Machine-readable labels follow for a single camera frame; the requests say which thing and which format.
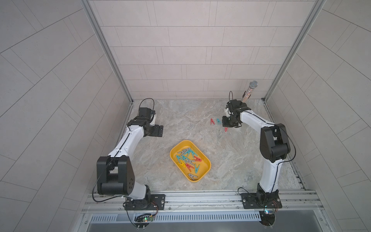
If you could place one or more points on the yellow plastic storage box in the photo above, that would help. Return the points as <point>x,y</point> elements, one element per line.
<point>187,150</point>

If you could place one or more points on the teal clothespin in box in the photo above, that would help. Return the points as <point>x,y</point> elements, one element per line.
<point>180,159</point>

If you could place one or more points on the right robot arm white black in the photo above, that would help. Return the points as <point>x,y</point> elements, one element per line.
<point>274,145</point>

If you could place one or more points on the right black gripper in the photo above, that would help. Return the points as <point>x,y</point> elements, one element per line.
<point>225,123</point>

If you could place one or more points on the glitter microphone on black stand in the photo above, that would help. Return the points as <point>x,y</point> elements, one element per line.
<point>252,85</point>

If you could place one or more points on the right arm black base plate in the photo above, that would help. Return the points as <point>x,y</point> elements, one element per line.
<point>261,200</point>

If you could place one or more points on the left green circuit board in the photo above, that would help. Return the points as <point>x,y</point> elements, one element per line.
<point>142,221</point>

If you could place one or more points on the green circuit board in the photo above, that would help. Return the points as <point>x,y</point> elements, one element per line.
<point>267,218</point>
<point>142,221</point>

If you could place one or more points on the aluminium mounting rail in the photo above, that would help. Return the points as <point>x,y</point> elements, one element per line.
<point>234,200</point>

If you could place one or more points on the right green circuit board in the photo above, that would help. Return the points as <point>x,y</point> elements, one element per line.
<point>267,218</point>

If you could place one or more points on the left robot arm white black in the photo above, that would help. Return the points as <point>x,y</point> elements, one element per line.
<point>115,174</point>

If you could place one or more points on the yellow clothespin in box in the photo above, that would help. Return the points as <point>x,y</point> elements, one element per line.
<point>181,164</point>

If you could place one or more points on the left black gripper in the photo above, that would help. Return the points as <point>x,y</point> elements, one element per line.
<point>155,131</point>

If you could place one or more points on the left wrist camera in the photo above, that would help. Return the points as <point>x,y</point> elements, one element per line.
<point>153,118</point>

